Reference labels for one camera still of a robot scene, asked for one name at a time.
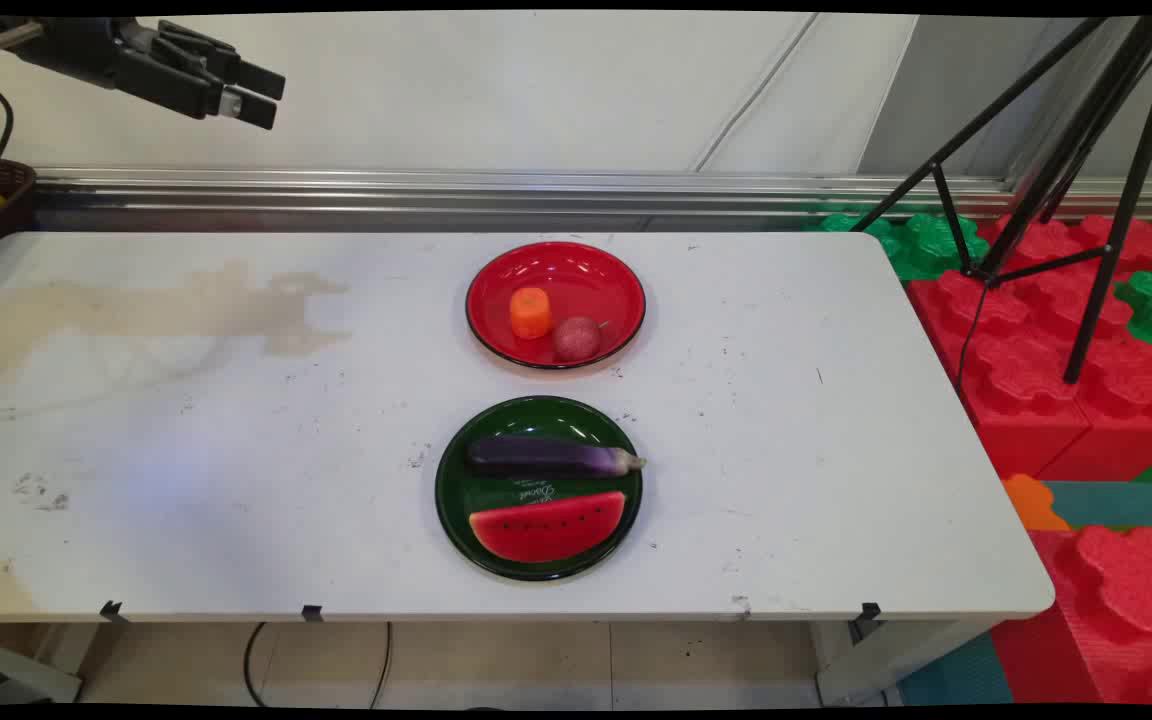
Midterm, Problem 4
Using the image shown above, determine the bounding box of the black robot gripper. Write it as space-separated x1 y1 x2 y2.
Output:
16 17 287 132

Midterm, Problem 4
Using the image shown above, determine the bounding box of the purple toy eggplant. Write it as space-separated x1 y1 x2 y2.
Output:
465 434 648 479

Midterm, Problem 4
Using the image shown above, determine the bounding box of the dark woven basket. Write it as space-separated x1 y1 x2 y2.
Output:
0 151 38 272

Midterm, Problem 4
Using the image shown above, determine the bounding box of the orange carrot piece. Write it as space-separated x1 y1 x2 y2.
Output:
509 287 553 341

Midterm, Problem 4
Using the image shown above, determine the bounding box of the red plate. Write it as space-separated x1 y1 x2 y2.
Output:
465 241 648 371

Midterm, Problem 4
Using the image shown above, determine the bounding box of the round red toy fruit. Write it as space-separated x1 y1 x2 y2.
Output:
552 316 605 363

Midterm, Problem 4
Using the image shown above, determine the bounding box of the green plate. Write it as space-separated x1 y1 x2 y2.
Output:
434 395 645 583

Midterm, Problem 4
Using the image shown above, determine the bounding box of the toy watermelon slice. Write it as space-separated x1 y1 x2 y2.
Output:
468 490 628 564

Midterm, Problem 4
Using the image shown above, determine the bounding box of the large red foam block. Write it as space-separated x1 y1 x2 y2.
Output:
908 213 1152 483

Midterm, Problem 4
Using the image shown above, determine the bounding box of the black tripod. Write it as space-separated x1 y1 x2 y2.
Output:
848 14 1152 386

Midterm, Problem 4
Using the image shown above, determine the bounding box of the white table leg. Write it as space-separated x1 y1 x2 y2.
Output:
814 617 999 707

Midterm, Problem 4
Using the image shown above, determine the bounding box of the orange foam piece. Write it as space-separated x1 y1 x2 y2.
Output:
1000 473 1074 532

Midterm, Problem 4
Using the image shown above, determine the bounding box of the aluminium wall rail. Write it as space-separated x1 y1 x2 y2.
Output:
34 167 1152 223

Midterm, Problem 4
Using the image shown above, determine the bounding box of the black floor cable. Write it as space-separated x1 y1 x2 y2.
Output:
242 621 394 709

